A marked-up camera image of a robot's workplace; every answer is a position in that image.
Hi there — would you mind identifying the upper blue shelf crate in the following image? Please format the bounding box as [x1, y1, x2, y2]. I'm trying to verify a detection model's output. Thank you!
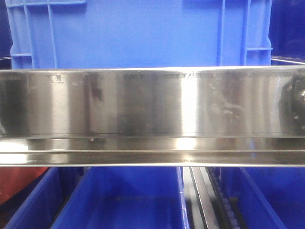
[5, 0, 272, 69]

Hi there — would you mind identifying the lower middle blue bin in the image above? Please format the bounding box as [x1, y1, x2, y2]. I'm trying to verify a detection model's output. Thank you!
[52, 167, 189, 229]

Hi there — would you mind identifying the blue bin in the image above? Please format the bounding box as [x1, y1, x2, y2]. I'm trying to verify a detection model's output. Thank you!
[5, 167, 64, 229]
[52, 167, 189, 229]
[220, 167, 305, 229]

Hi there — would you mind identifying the metal roller track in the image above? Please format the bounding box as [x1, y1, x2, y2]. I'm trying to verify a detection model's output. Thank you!
[183, 167, 248, 229]

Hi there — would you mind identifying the lower right blue bin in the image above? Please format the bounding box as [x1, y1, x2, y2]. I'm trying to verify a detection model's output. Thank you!
[220, 167, 305, 229]

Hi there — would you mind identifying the lower left blue bin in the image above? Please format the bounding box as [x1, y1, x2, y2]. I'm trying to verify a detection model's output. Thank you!
[5, 167, 64, 229]

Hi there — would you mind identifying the red object lower left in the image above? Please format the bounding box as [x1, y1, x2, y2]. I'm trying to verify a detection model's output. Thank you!
[0, 167, 48, 205]

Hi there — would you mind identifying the stainless steel shelf rail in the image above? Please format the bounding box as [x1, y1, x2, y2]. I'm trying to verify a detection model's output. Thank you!
[0, 65, 305, 167]

